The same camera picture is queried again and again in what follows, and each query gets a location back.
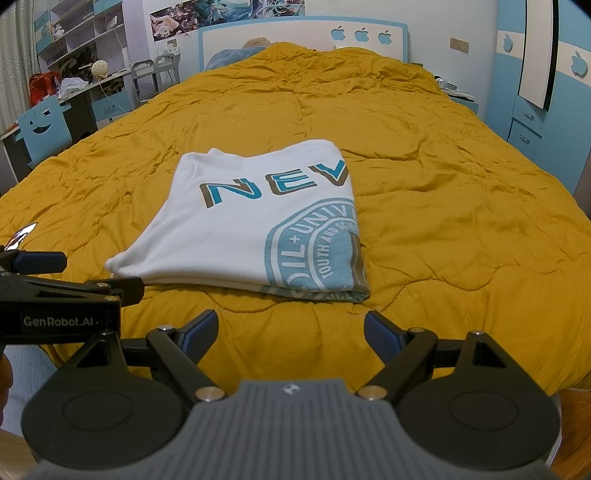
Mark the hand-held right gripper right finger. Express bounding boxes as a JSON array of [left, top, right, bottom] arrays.
[[355, 310, 509, 402]]

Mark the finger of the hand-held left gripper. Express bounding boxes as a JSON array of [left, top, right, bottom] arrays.
[[32, 276, 145, 306], [0, 250, 68, 275]]

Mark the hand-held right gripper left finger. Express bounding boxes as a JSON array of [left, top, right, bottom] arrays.
[[69, 309, 227, 402]]

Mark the white printed t-shirt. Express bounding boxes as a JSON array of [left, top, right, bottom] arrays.
[[105, 138, 371, 304]]

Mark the smartphone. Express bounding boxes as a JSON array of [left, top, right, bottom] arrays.
[[4, 222, 39, 251]]

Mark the person's jeans leg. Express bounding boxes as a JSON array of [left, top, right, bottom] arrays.
[[4, 344, 63, 437]]

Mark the blue chair with face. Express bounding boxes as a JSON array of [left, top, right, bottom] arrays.
[[17, 96, 75, 164]]

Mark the mustard yellow blanket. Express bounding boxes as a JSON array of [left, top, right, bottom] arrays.
[[0, 42, 591, 398]]

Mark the pale curtain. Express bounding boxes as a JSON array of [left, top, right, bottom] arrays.
[[0, 37, 43, 137]]

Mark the red bag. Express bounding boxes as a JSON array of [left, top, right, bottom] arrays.
[[28, 71, 64, 106]]

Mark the dark desk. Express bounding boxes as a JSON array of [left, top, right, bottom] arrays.
[[0, 68, 139, 185]]

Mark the white metal rack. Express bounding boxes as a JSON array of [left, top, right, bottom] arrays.
[[131, 54, 182, 99]]

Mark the white bookshelf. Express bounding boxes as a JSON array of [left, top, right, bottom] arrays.
[[34, 0, 145, 75]]

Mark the white nightstand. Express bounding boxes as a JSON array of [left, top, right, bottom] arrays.
[[434, 74, 481, 117]]

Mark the blue and white wardrobe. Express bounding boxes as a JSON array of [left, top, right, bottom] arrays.
[[484, 0, 591, 197]]

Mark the blue pillow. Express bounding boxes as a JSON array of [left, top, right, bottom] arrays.
[[205, 46, 269, 71]]

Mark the white and blue headboard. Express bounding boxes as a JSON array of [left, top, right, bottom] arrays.
[[198, 16, 410, 72]]

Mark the white framed board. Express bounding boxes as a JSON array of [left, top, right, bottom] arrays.
[[518, 0, 560, 112]]

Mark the wall poster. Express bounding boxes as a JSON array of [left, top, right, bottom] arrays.
[[150, 0, 306, 43]]

